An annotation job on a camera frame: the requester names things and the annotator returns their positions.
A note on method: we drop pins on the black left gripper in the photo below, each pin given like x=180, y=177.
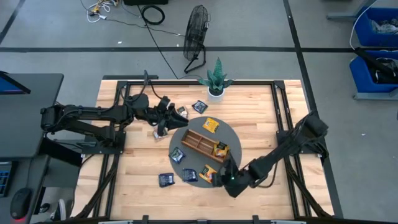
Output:
x=163, y=123

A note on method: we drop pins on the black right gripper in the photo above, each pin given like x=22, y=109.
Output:
x=219, y=180

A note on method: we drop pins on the white tea packet dark label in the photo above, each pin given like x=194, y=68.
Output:
x=182, y=111
x=155, y=135

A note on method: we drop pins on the yellow mango tea packet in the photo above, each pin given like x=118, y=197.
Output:
x=206, y=172
x=211, y=125
x=221, y=150

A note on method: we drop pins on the dark blue blackcurrant tea packet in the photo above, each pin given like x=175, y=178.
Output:
x=189, y=175
x=177, y=154
x=199, y=106
x=166, y=179

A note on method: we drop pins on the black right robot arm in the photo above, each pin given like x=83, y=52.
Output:
x=280, y=152

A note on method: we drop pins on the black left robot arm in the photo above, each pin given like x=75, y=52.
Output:
x=93, y=112

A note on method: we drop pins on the wooden tea organizer box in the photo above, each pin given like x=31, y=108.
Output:
x=199, y=143

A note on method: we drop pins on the round grey woven placemat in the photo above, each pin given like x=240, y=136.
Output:
x=192, y=168

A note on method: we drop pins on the black table clamp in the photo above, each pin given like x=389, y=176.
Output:
x=255, y=219
x=145, y=219

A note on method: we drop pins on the potted green snake plant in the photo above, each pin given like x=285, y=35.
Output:
x=217, y=77

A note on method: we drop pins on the black floor fan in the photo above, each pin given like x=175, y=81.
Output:
x=195, y=31

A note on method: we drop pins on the black equipment case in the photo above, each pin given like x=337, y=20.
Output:
x=65, y=154

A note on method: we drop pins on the black flat case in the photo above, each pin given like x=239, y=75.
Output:
x=146, y=2

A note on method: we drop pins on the person's shoe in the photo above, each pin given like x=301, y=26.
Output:
x=60, y=211

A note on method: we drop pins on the black chair caster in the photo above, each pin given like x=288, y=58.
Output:
x=45, y=207

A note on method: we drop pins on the black office desk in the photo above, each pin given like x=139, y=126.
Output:
x=18, y=124

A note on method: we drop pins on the blue storage bin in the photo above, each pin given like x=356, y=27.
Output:
x=360, y=77
x=362, y=31

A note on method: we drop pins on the grey metal stand foot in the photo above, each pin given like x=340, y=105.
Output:
x=342, y=15
x=373, y=96

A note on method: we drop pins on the black monitor blue screen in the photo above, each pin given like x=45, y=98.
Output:
x=9, y=87

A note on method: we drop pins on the black folded tripod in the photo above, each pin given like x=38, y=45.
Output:
x=370, y=60

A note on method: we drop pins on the black computer mouse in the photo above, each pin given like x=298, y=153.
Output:
x=20, y=202

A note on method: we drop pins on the black keyboard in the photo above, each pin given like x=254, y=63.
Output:
x=4, y=182

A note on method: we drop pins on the crumpled clear plastic bags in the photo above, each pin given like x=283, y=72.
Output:
x=385, y=26

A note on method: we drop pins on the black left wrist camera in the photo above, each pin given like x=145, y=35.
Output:
x=164, y=102

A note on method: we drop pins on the black metal table frame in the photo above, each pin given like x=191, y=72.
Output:
x=186, y=82

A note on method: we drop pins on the black mount post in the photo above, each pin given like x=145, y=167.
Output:
x=146, y=76

